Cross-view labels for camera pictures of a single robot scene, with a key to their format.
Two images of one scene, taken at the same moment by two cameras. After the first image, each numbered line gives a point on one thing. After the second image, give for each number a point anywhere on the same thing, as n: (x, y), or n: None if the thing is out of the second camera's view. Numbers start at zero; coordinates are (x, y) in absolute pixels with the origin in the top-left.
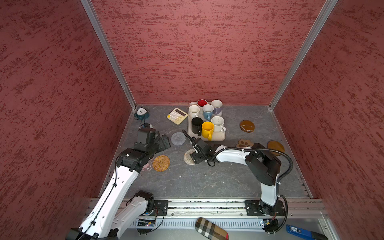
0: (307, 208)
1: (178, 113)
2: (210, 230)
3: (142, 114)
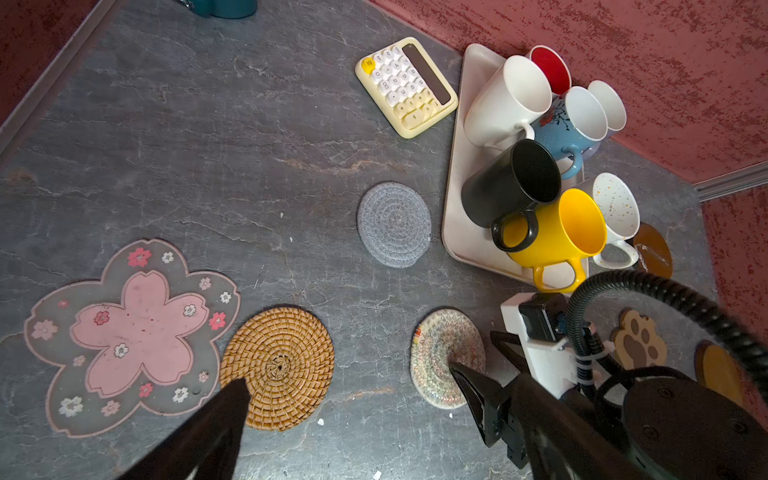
0: None
1: (401, 79)
2: None
3: (222, 9)
